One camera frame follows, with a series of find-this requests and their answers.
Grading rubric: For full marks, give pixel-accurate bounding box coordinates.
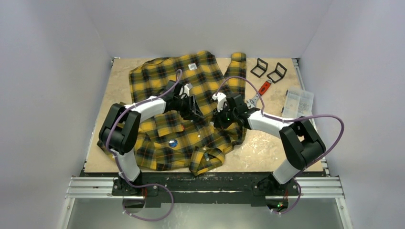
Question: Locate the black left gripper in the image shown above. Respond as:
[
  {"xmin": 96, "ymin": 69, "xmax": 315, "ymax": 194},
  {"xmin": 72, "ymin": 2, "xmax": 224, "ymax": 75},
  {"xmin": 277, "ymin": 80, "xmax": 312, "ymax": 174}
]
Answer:
[{"xmin": 173, "ymin": 94, "xmax": 203, "ymax": 121}]

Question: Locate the yellow black plaid shirt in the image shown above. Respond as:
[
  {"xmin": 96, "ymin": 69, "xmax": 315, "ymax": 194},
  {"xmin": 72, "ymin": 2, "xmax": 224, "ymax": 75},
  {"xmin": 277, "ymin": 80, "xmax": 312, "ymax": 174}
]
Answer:
[{"xmin": 96, "ymin": 50, "xmax": 248, "ymax": 177}]

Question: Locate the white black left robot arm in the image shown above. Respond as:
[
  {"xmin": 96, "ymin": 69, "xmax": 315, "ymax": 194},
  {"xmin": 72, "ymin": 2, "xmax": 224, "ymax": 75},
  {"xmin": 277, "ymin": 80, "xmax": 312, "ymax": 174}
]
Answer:
[{"xmin": 99, "ymin": 80, "xmax": 203, "ymax": 195}]

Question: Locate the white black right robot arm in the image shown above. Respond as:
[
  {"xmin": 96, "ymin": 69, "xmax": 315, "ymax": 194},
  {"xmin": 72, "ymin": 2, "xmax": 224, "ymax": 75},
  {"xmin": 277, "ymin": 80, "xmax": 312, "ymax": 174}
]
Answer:
[{"xmin": 212, "ymin": 93, "xmax": 326, "ymax": 194}]

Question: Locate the clear plastic screw box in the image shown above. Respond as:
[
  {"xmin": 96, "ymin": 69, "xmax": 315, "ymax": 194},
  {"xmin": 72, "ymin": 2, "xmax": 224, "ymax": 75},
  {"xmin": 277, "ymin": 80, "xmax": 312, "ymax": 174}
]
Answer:
[{"xmin": 281, "ymin": 87, "xmax": 314, "ymax": 119}]

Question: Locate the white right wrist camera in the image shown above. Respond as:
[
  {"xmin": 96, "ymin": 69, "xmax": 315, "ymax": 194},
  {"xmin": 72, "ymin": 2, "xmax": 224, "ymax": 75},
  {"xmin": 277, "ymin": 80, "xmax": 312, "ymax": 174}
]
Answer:
[{"xmin": 212, "ymin": 92, "xmax": 226, "ymax": 112}]

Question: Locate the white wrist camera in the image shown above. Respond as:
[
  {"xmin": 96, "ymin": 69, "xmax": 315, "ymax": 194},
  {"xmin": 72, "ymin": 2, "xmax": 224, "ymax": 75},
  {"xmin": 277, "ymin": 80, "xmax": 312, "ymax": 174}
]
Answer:
[
  {"xmin": 180, "ymin": 83, "xmax": 192, "ymax": 97},
  {"xmin": 212, "ymin": 92, "xmax": 226, "ymax": 112}
]

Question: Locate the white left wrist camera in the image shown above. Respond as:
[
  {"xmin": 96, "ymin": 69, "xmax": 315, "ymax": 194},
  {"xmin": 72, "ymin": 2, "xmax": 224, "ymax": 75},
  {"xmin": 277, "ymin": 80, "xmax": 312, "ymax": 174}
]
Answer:
[{"xmin": 180, "ymin": 83, "xmax": 192, "ymax": 97}]

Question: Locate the red handled adjustable wrench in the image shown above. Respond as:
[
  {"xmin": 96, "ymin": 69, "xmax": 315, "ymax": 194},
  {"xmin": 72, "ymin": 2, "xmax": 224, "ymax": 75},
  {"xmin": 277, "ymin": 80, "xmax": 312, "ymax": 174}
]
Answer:
[{"xmin": 247, "ymin": 79, "xmax": 273, "ymax": 108}]

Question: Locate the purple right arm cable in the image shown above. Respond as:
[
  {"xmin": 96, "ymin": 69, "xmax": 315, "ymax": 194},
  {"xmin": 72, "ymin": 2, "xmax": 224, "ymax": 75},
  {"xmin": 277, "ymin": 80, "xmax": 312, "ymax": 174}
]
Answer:
[{"xmin": 213, "ymin": 76, "xmax": 345, "ymax": 171}]

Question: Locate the black square frame left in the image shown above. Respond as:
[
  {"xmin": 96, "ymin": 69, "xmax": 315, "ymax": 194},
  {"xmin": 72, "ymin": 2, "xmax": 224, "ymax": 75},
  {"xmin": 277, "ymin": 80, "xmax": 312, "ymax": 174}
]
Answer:
[{"xmin": 250, "ymin": 58, "xmax": 268, "ymax": 78}]

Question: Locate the black square frame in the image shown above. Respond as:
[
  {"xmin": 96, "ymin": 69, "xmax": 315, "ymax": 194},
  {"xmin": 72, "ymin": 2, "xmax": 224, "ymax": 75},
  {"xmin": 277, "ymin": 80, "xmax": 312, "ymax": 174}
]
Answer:
[
  {"xmin": 250, "ymin": 58, "xmax": 268, "ymax": 78},
  {"xmin": 266, "ymin": 62, "xmax": 288, "ymax": 83}
]

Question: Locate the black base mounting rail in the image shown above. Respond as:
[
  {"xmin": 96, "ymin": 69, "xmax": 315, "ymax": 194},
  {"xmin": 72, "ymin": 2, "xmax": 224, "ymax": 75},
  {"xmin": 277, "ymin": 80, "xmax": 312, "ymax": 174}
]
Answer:
[{"xmin": 112, "ymin": 172, "xmax": 298, "ymax": 210}]

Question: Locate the black square frame right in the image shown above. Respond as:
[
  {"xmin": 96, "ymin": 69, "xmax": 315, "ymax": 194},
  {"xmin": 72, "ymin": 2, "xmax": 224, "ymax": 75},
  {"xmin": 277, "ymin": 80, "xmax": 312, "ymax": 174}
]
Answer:
[{"xmin": 266, "ymin": 62, "xmax": 288, "ymax": 83}]

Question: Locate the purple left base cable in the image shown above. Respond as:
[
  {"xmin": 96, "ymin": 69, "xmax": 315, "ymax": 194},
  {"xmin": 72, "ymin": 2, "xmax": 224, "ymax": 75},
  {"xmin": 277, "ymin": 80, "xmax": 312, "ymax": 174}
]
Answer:
[{"xmin": 122, "ymin": 181, "xmax": 175, "ymax": 222}]

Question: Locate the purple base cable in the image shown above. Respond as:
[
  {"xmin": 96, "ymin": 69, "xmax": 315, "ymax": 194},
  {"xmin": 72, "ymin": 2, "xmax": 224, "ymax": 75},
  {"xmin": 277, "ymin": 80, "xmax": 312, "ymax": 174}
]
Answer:
[
  {"xmin": 269, "ymin": 183, "xmax": 304, "ymax": 216},
  {"xmin": 122, "ymin": 181, "xmax": 175, "ymax": 222}
]

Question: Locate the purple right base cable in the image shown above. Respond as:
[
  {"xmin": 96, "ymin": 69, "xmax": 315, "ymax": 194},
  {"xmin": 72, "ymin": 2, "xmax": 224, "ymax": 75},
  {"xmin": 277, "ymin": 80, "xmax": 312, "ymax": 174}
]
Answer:
[{"xmin": 269, "ymin": 183, "xmax": 304, "ymax": 216}]

